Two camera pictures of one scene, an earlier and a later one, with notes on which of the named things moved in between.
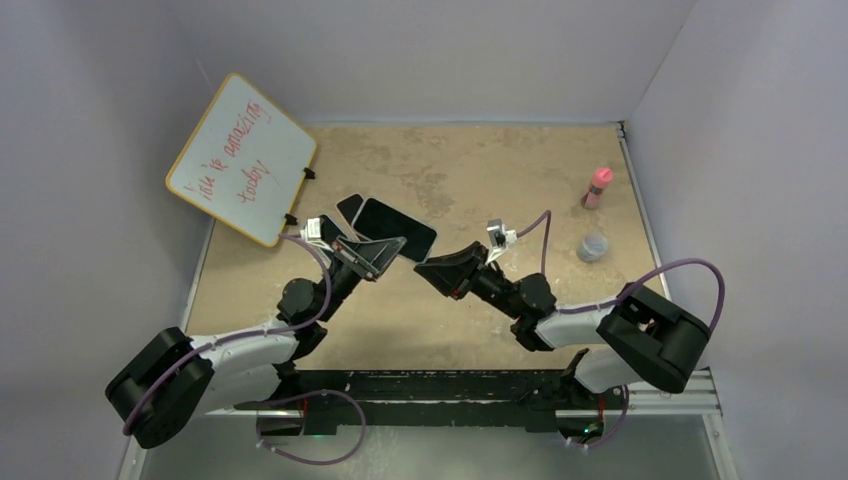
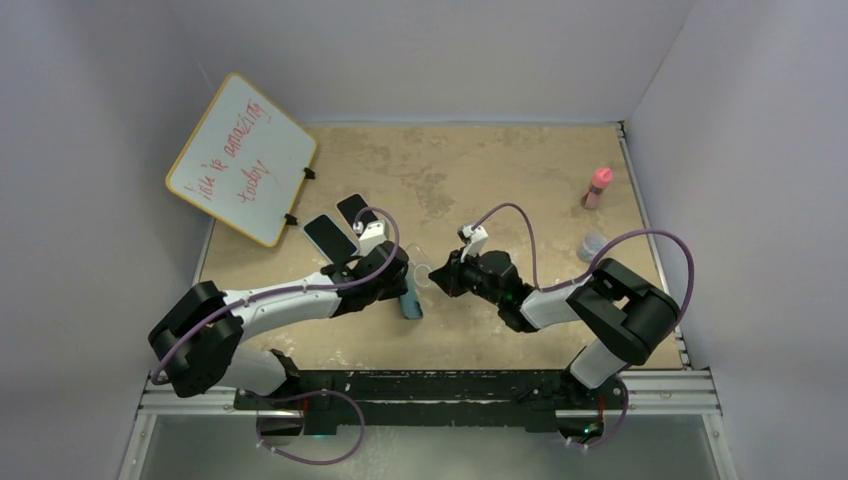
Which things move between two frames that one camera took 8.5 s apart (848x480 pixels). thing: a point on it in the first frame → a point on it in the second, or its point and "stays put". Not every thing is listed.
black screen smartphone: (373, 221) → (409, 300)
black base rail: (374, 402) stays put
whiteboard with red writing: (245, 162) stays put
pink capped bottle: (600, 180) stays put
